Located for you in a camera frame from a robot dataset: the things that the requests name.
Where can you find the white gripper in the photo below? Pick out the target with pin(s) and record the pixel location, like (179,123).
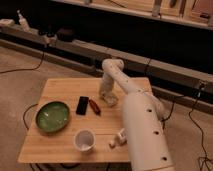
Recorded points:
(110,98)

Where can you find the brown red elongated object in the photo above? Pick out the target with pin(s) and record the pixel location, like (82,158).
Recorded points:
(94,107)

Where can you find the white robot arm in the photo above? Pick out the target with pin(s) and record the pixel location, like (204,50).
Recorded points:
(147,147)

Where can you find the black smartphone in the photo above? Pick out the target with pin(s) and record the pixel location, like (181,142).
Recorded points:
(82,105)

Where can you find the white paper cup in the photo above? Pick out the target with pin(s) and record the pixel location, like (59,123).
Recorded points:
(84,141)

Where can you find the green bowl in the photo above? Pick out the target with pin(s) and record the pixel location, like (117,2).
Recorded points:
(52,117)

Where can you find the black device on ledge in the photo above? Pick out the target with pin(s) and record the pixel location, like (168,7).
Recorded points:
(65,35)

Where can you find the white spray bottle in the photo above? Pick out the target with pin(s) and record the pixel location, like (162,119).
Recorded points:
(23,22)

